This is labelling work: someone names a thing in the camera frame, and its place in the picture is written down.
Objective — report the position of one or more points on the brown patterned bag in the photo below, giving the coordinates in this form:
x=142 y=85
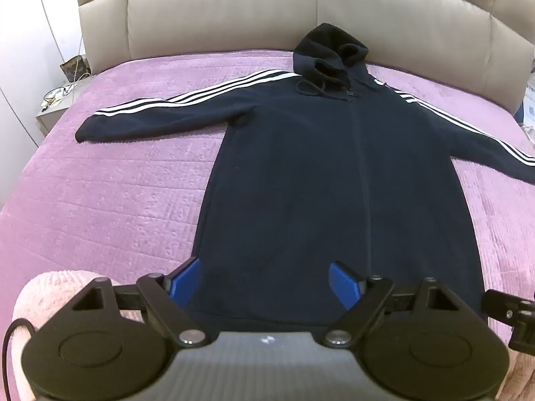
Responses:
x=75 y=67

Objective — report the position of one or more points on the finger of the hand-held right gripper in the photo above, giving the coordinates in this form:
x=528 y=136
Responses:
x=508 y=311

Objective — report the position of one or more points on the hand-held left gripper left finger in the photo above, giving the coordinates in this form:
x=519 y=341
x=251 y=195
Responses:
x=186 y=285

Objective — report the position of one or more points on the grey nightstand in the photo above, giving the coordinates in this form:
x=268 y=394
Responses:
x=52 y=115

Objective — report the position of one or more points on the pink fleece clothing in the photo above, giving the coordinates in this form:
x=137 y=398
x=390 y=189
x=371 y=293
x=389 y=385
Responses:
x=46 y=296

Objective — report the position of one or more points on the navy white-striped hoodie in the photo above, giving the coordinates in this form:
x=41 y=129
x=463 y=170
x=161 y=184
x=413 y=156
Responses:
x=317 y=183

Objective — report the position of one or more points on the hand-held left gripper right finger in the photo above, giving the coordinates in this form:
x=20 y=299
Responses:
x=345 y=286

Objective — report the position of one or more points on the blue and white box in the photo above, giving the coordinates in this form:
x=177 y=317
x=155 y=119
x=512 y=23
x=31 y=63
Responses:
x=529 y=106

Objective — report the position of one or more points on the beige leather headboard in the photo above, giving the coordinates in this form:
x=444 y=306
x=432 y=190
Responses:
x=259 y=12

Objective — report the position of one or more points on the purple quilted bedspread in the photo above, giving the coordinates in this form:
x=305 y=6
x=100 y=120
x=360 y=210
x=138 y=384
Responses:
x=113 y=192

